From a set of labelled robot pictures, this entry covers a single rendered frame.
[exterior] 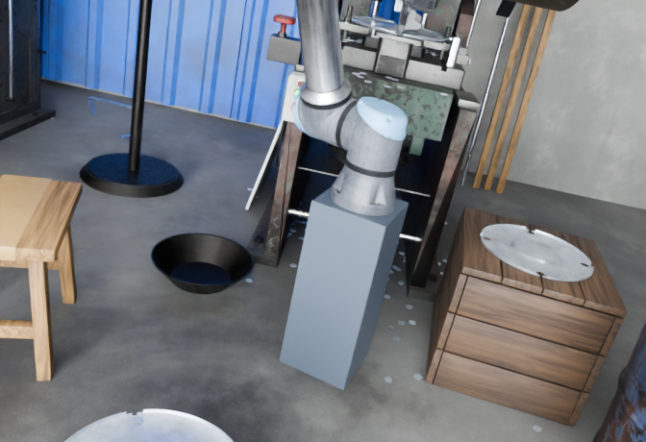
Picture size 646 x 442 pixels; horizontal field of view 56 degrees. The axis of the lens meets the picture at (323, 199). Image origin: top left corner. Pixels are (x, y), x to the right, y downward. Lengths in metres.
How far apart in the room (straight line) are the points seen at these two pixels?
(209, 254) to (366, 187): 0.76
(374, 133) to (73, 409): 0.85
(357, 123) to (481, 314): 0.56
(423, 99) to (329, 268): 0.66
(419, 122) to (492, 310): 0.63
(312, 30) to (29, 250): 0.70
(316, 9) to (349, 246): 0.51
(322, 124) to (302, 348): 0.55
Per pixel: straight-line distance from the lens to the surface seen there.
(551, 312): 1.54
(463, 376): 1.64
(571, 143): 3.46
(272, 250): 1.97
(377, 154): 1.32
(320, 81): 1.33
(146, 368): 1.53
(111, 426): 1.05
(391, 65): 1.88
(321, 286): 1.43
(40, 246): 1.32
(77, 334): 1.63
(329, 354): 1.51
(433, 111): 1.85
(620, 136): 3.52
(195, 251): 1.95
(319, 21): 1.26
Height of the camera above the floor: 0.98
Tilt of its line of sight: 23 degrees down
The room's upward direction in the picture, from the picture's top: 12 degrees clockwise
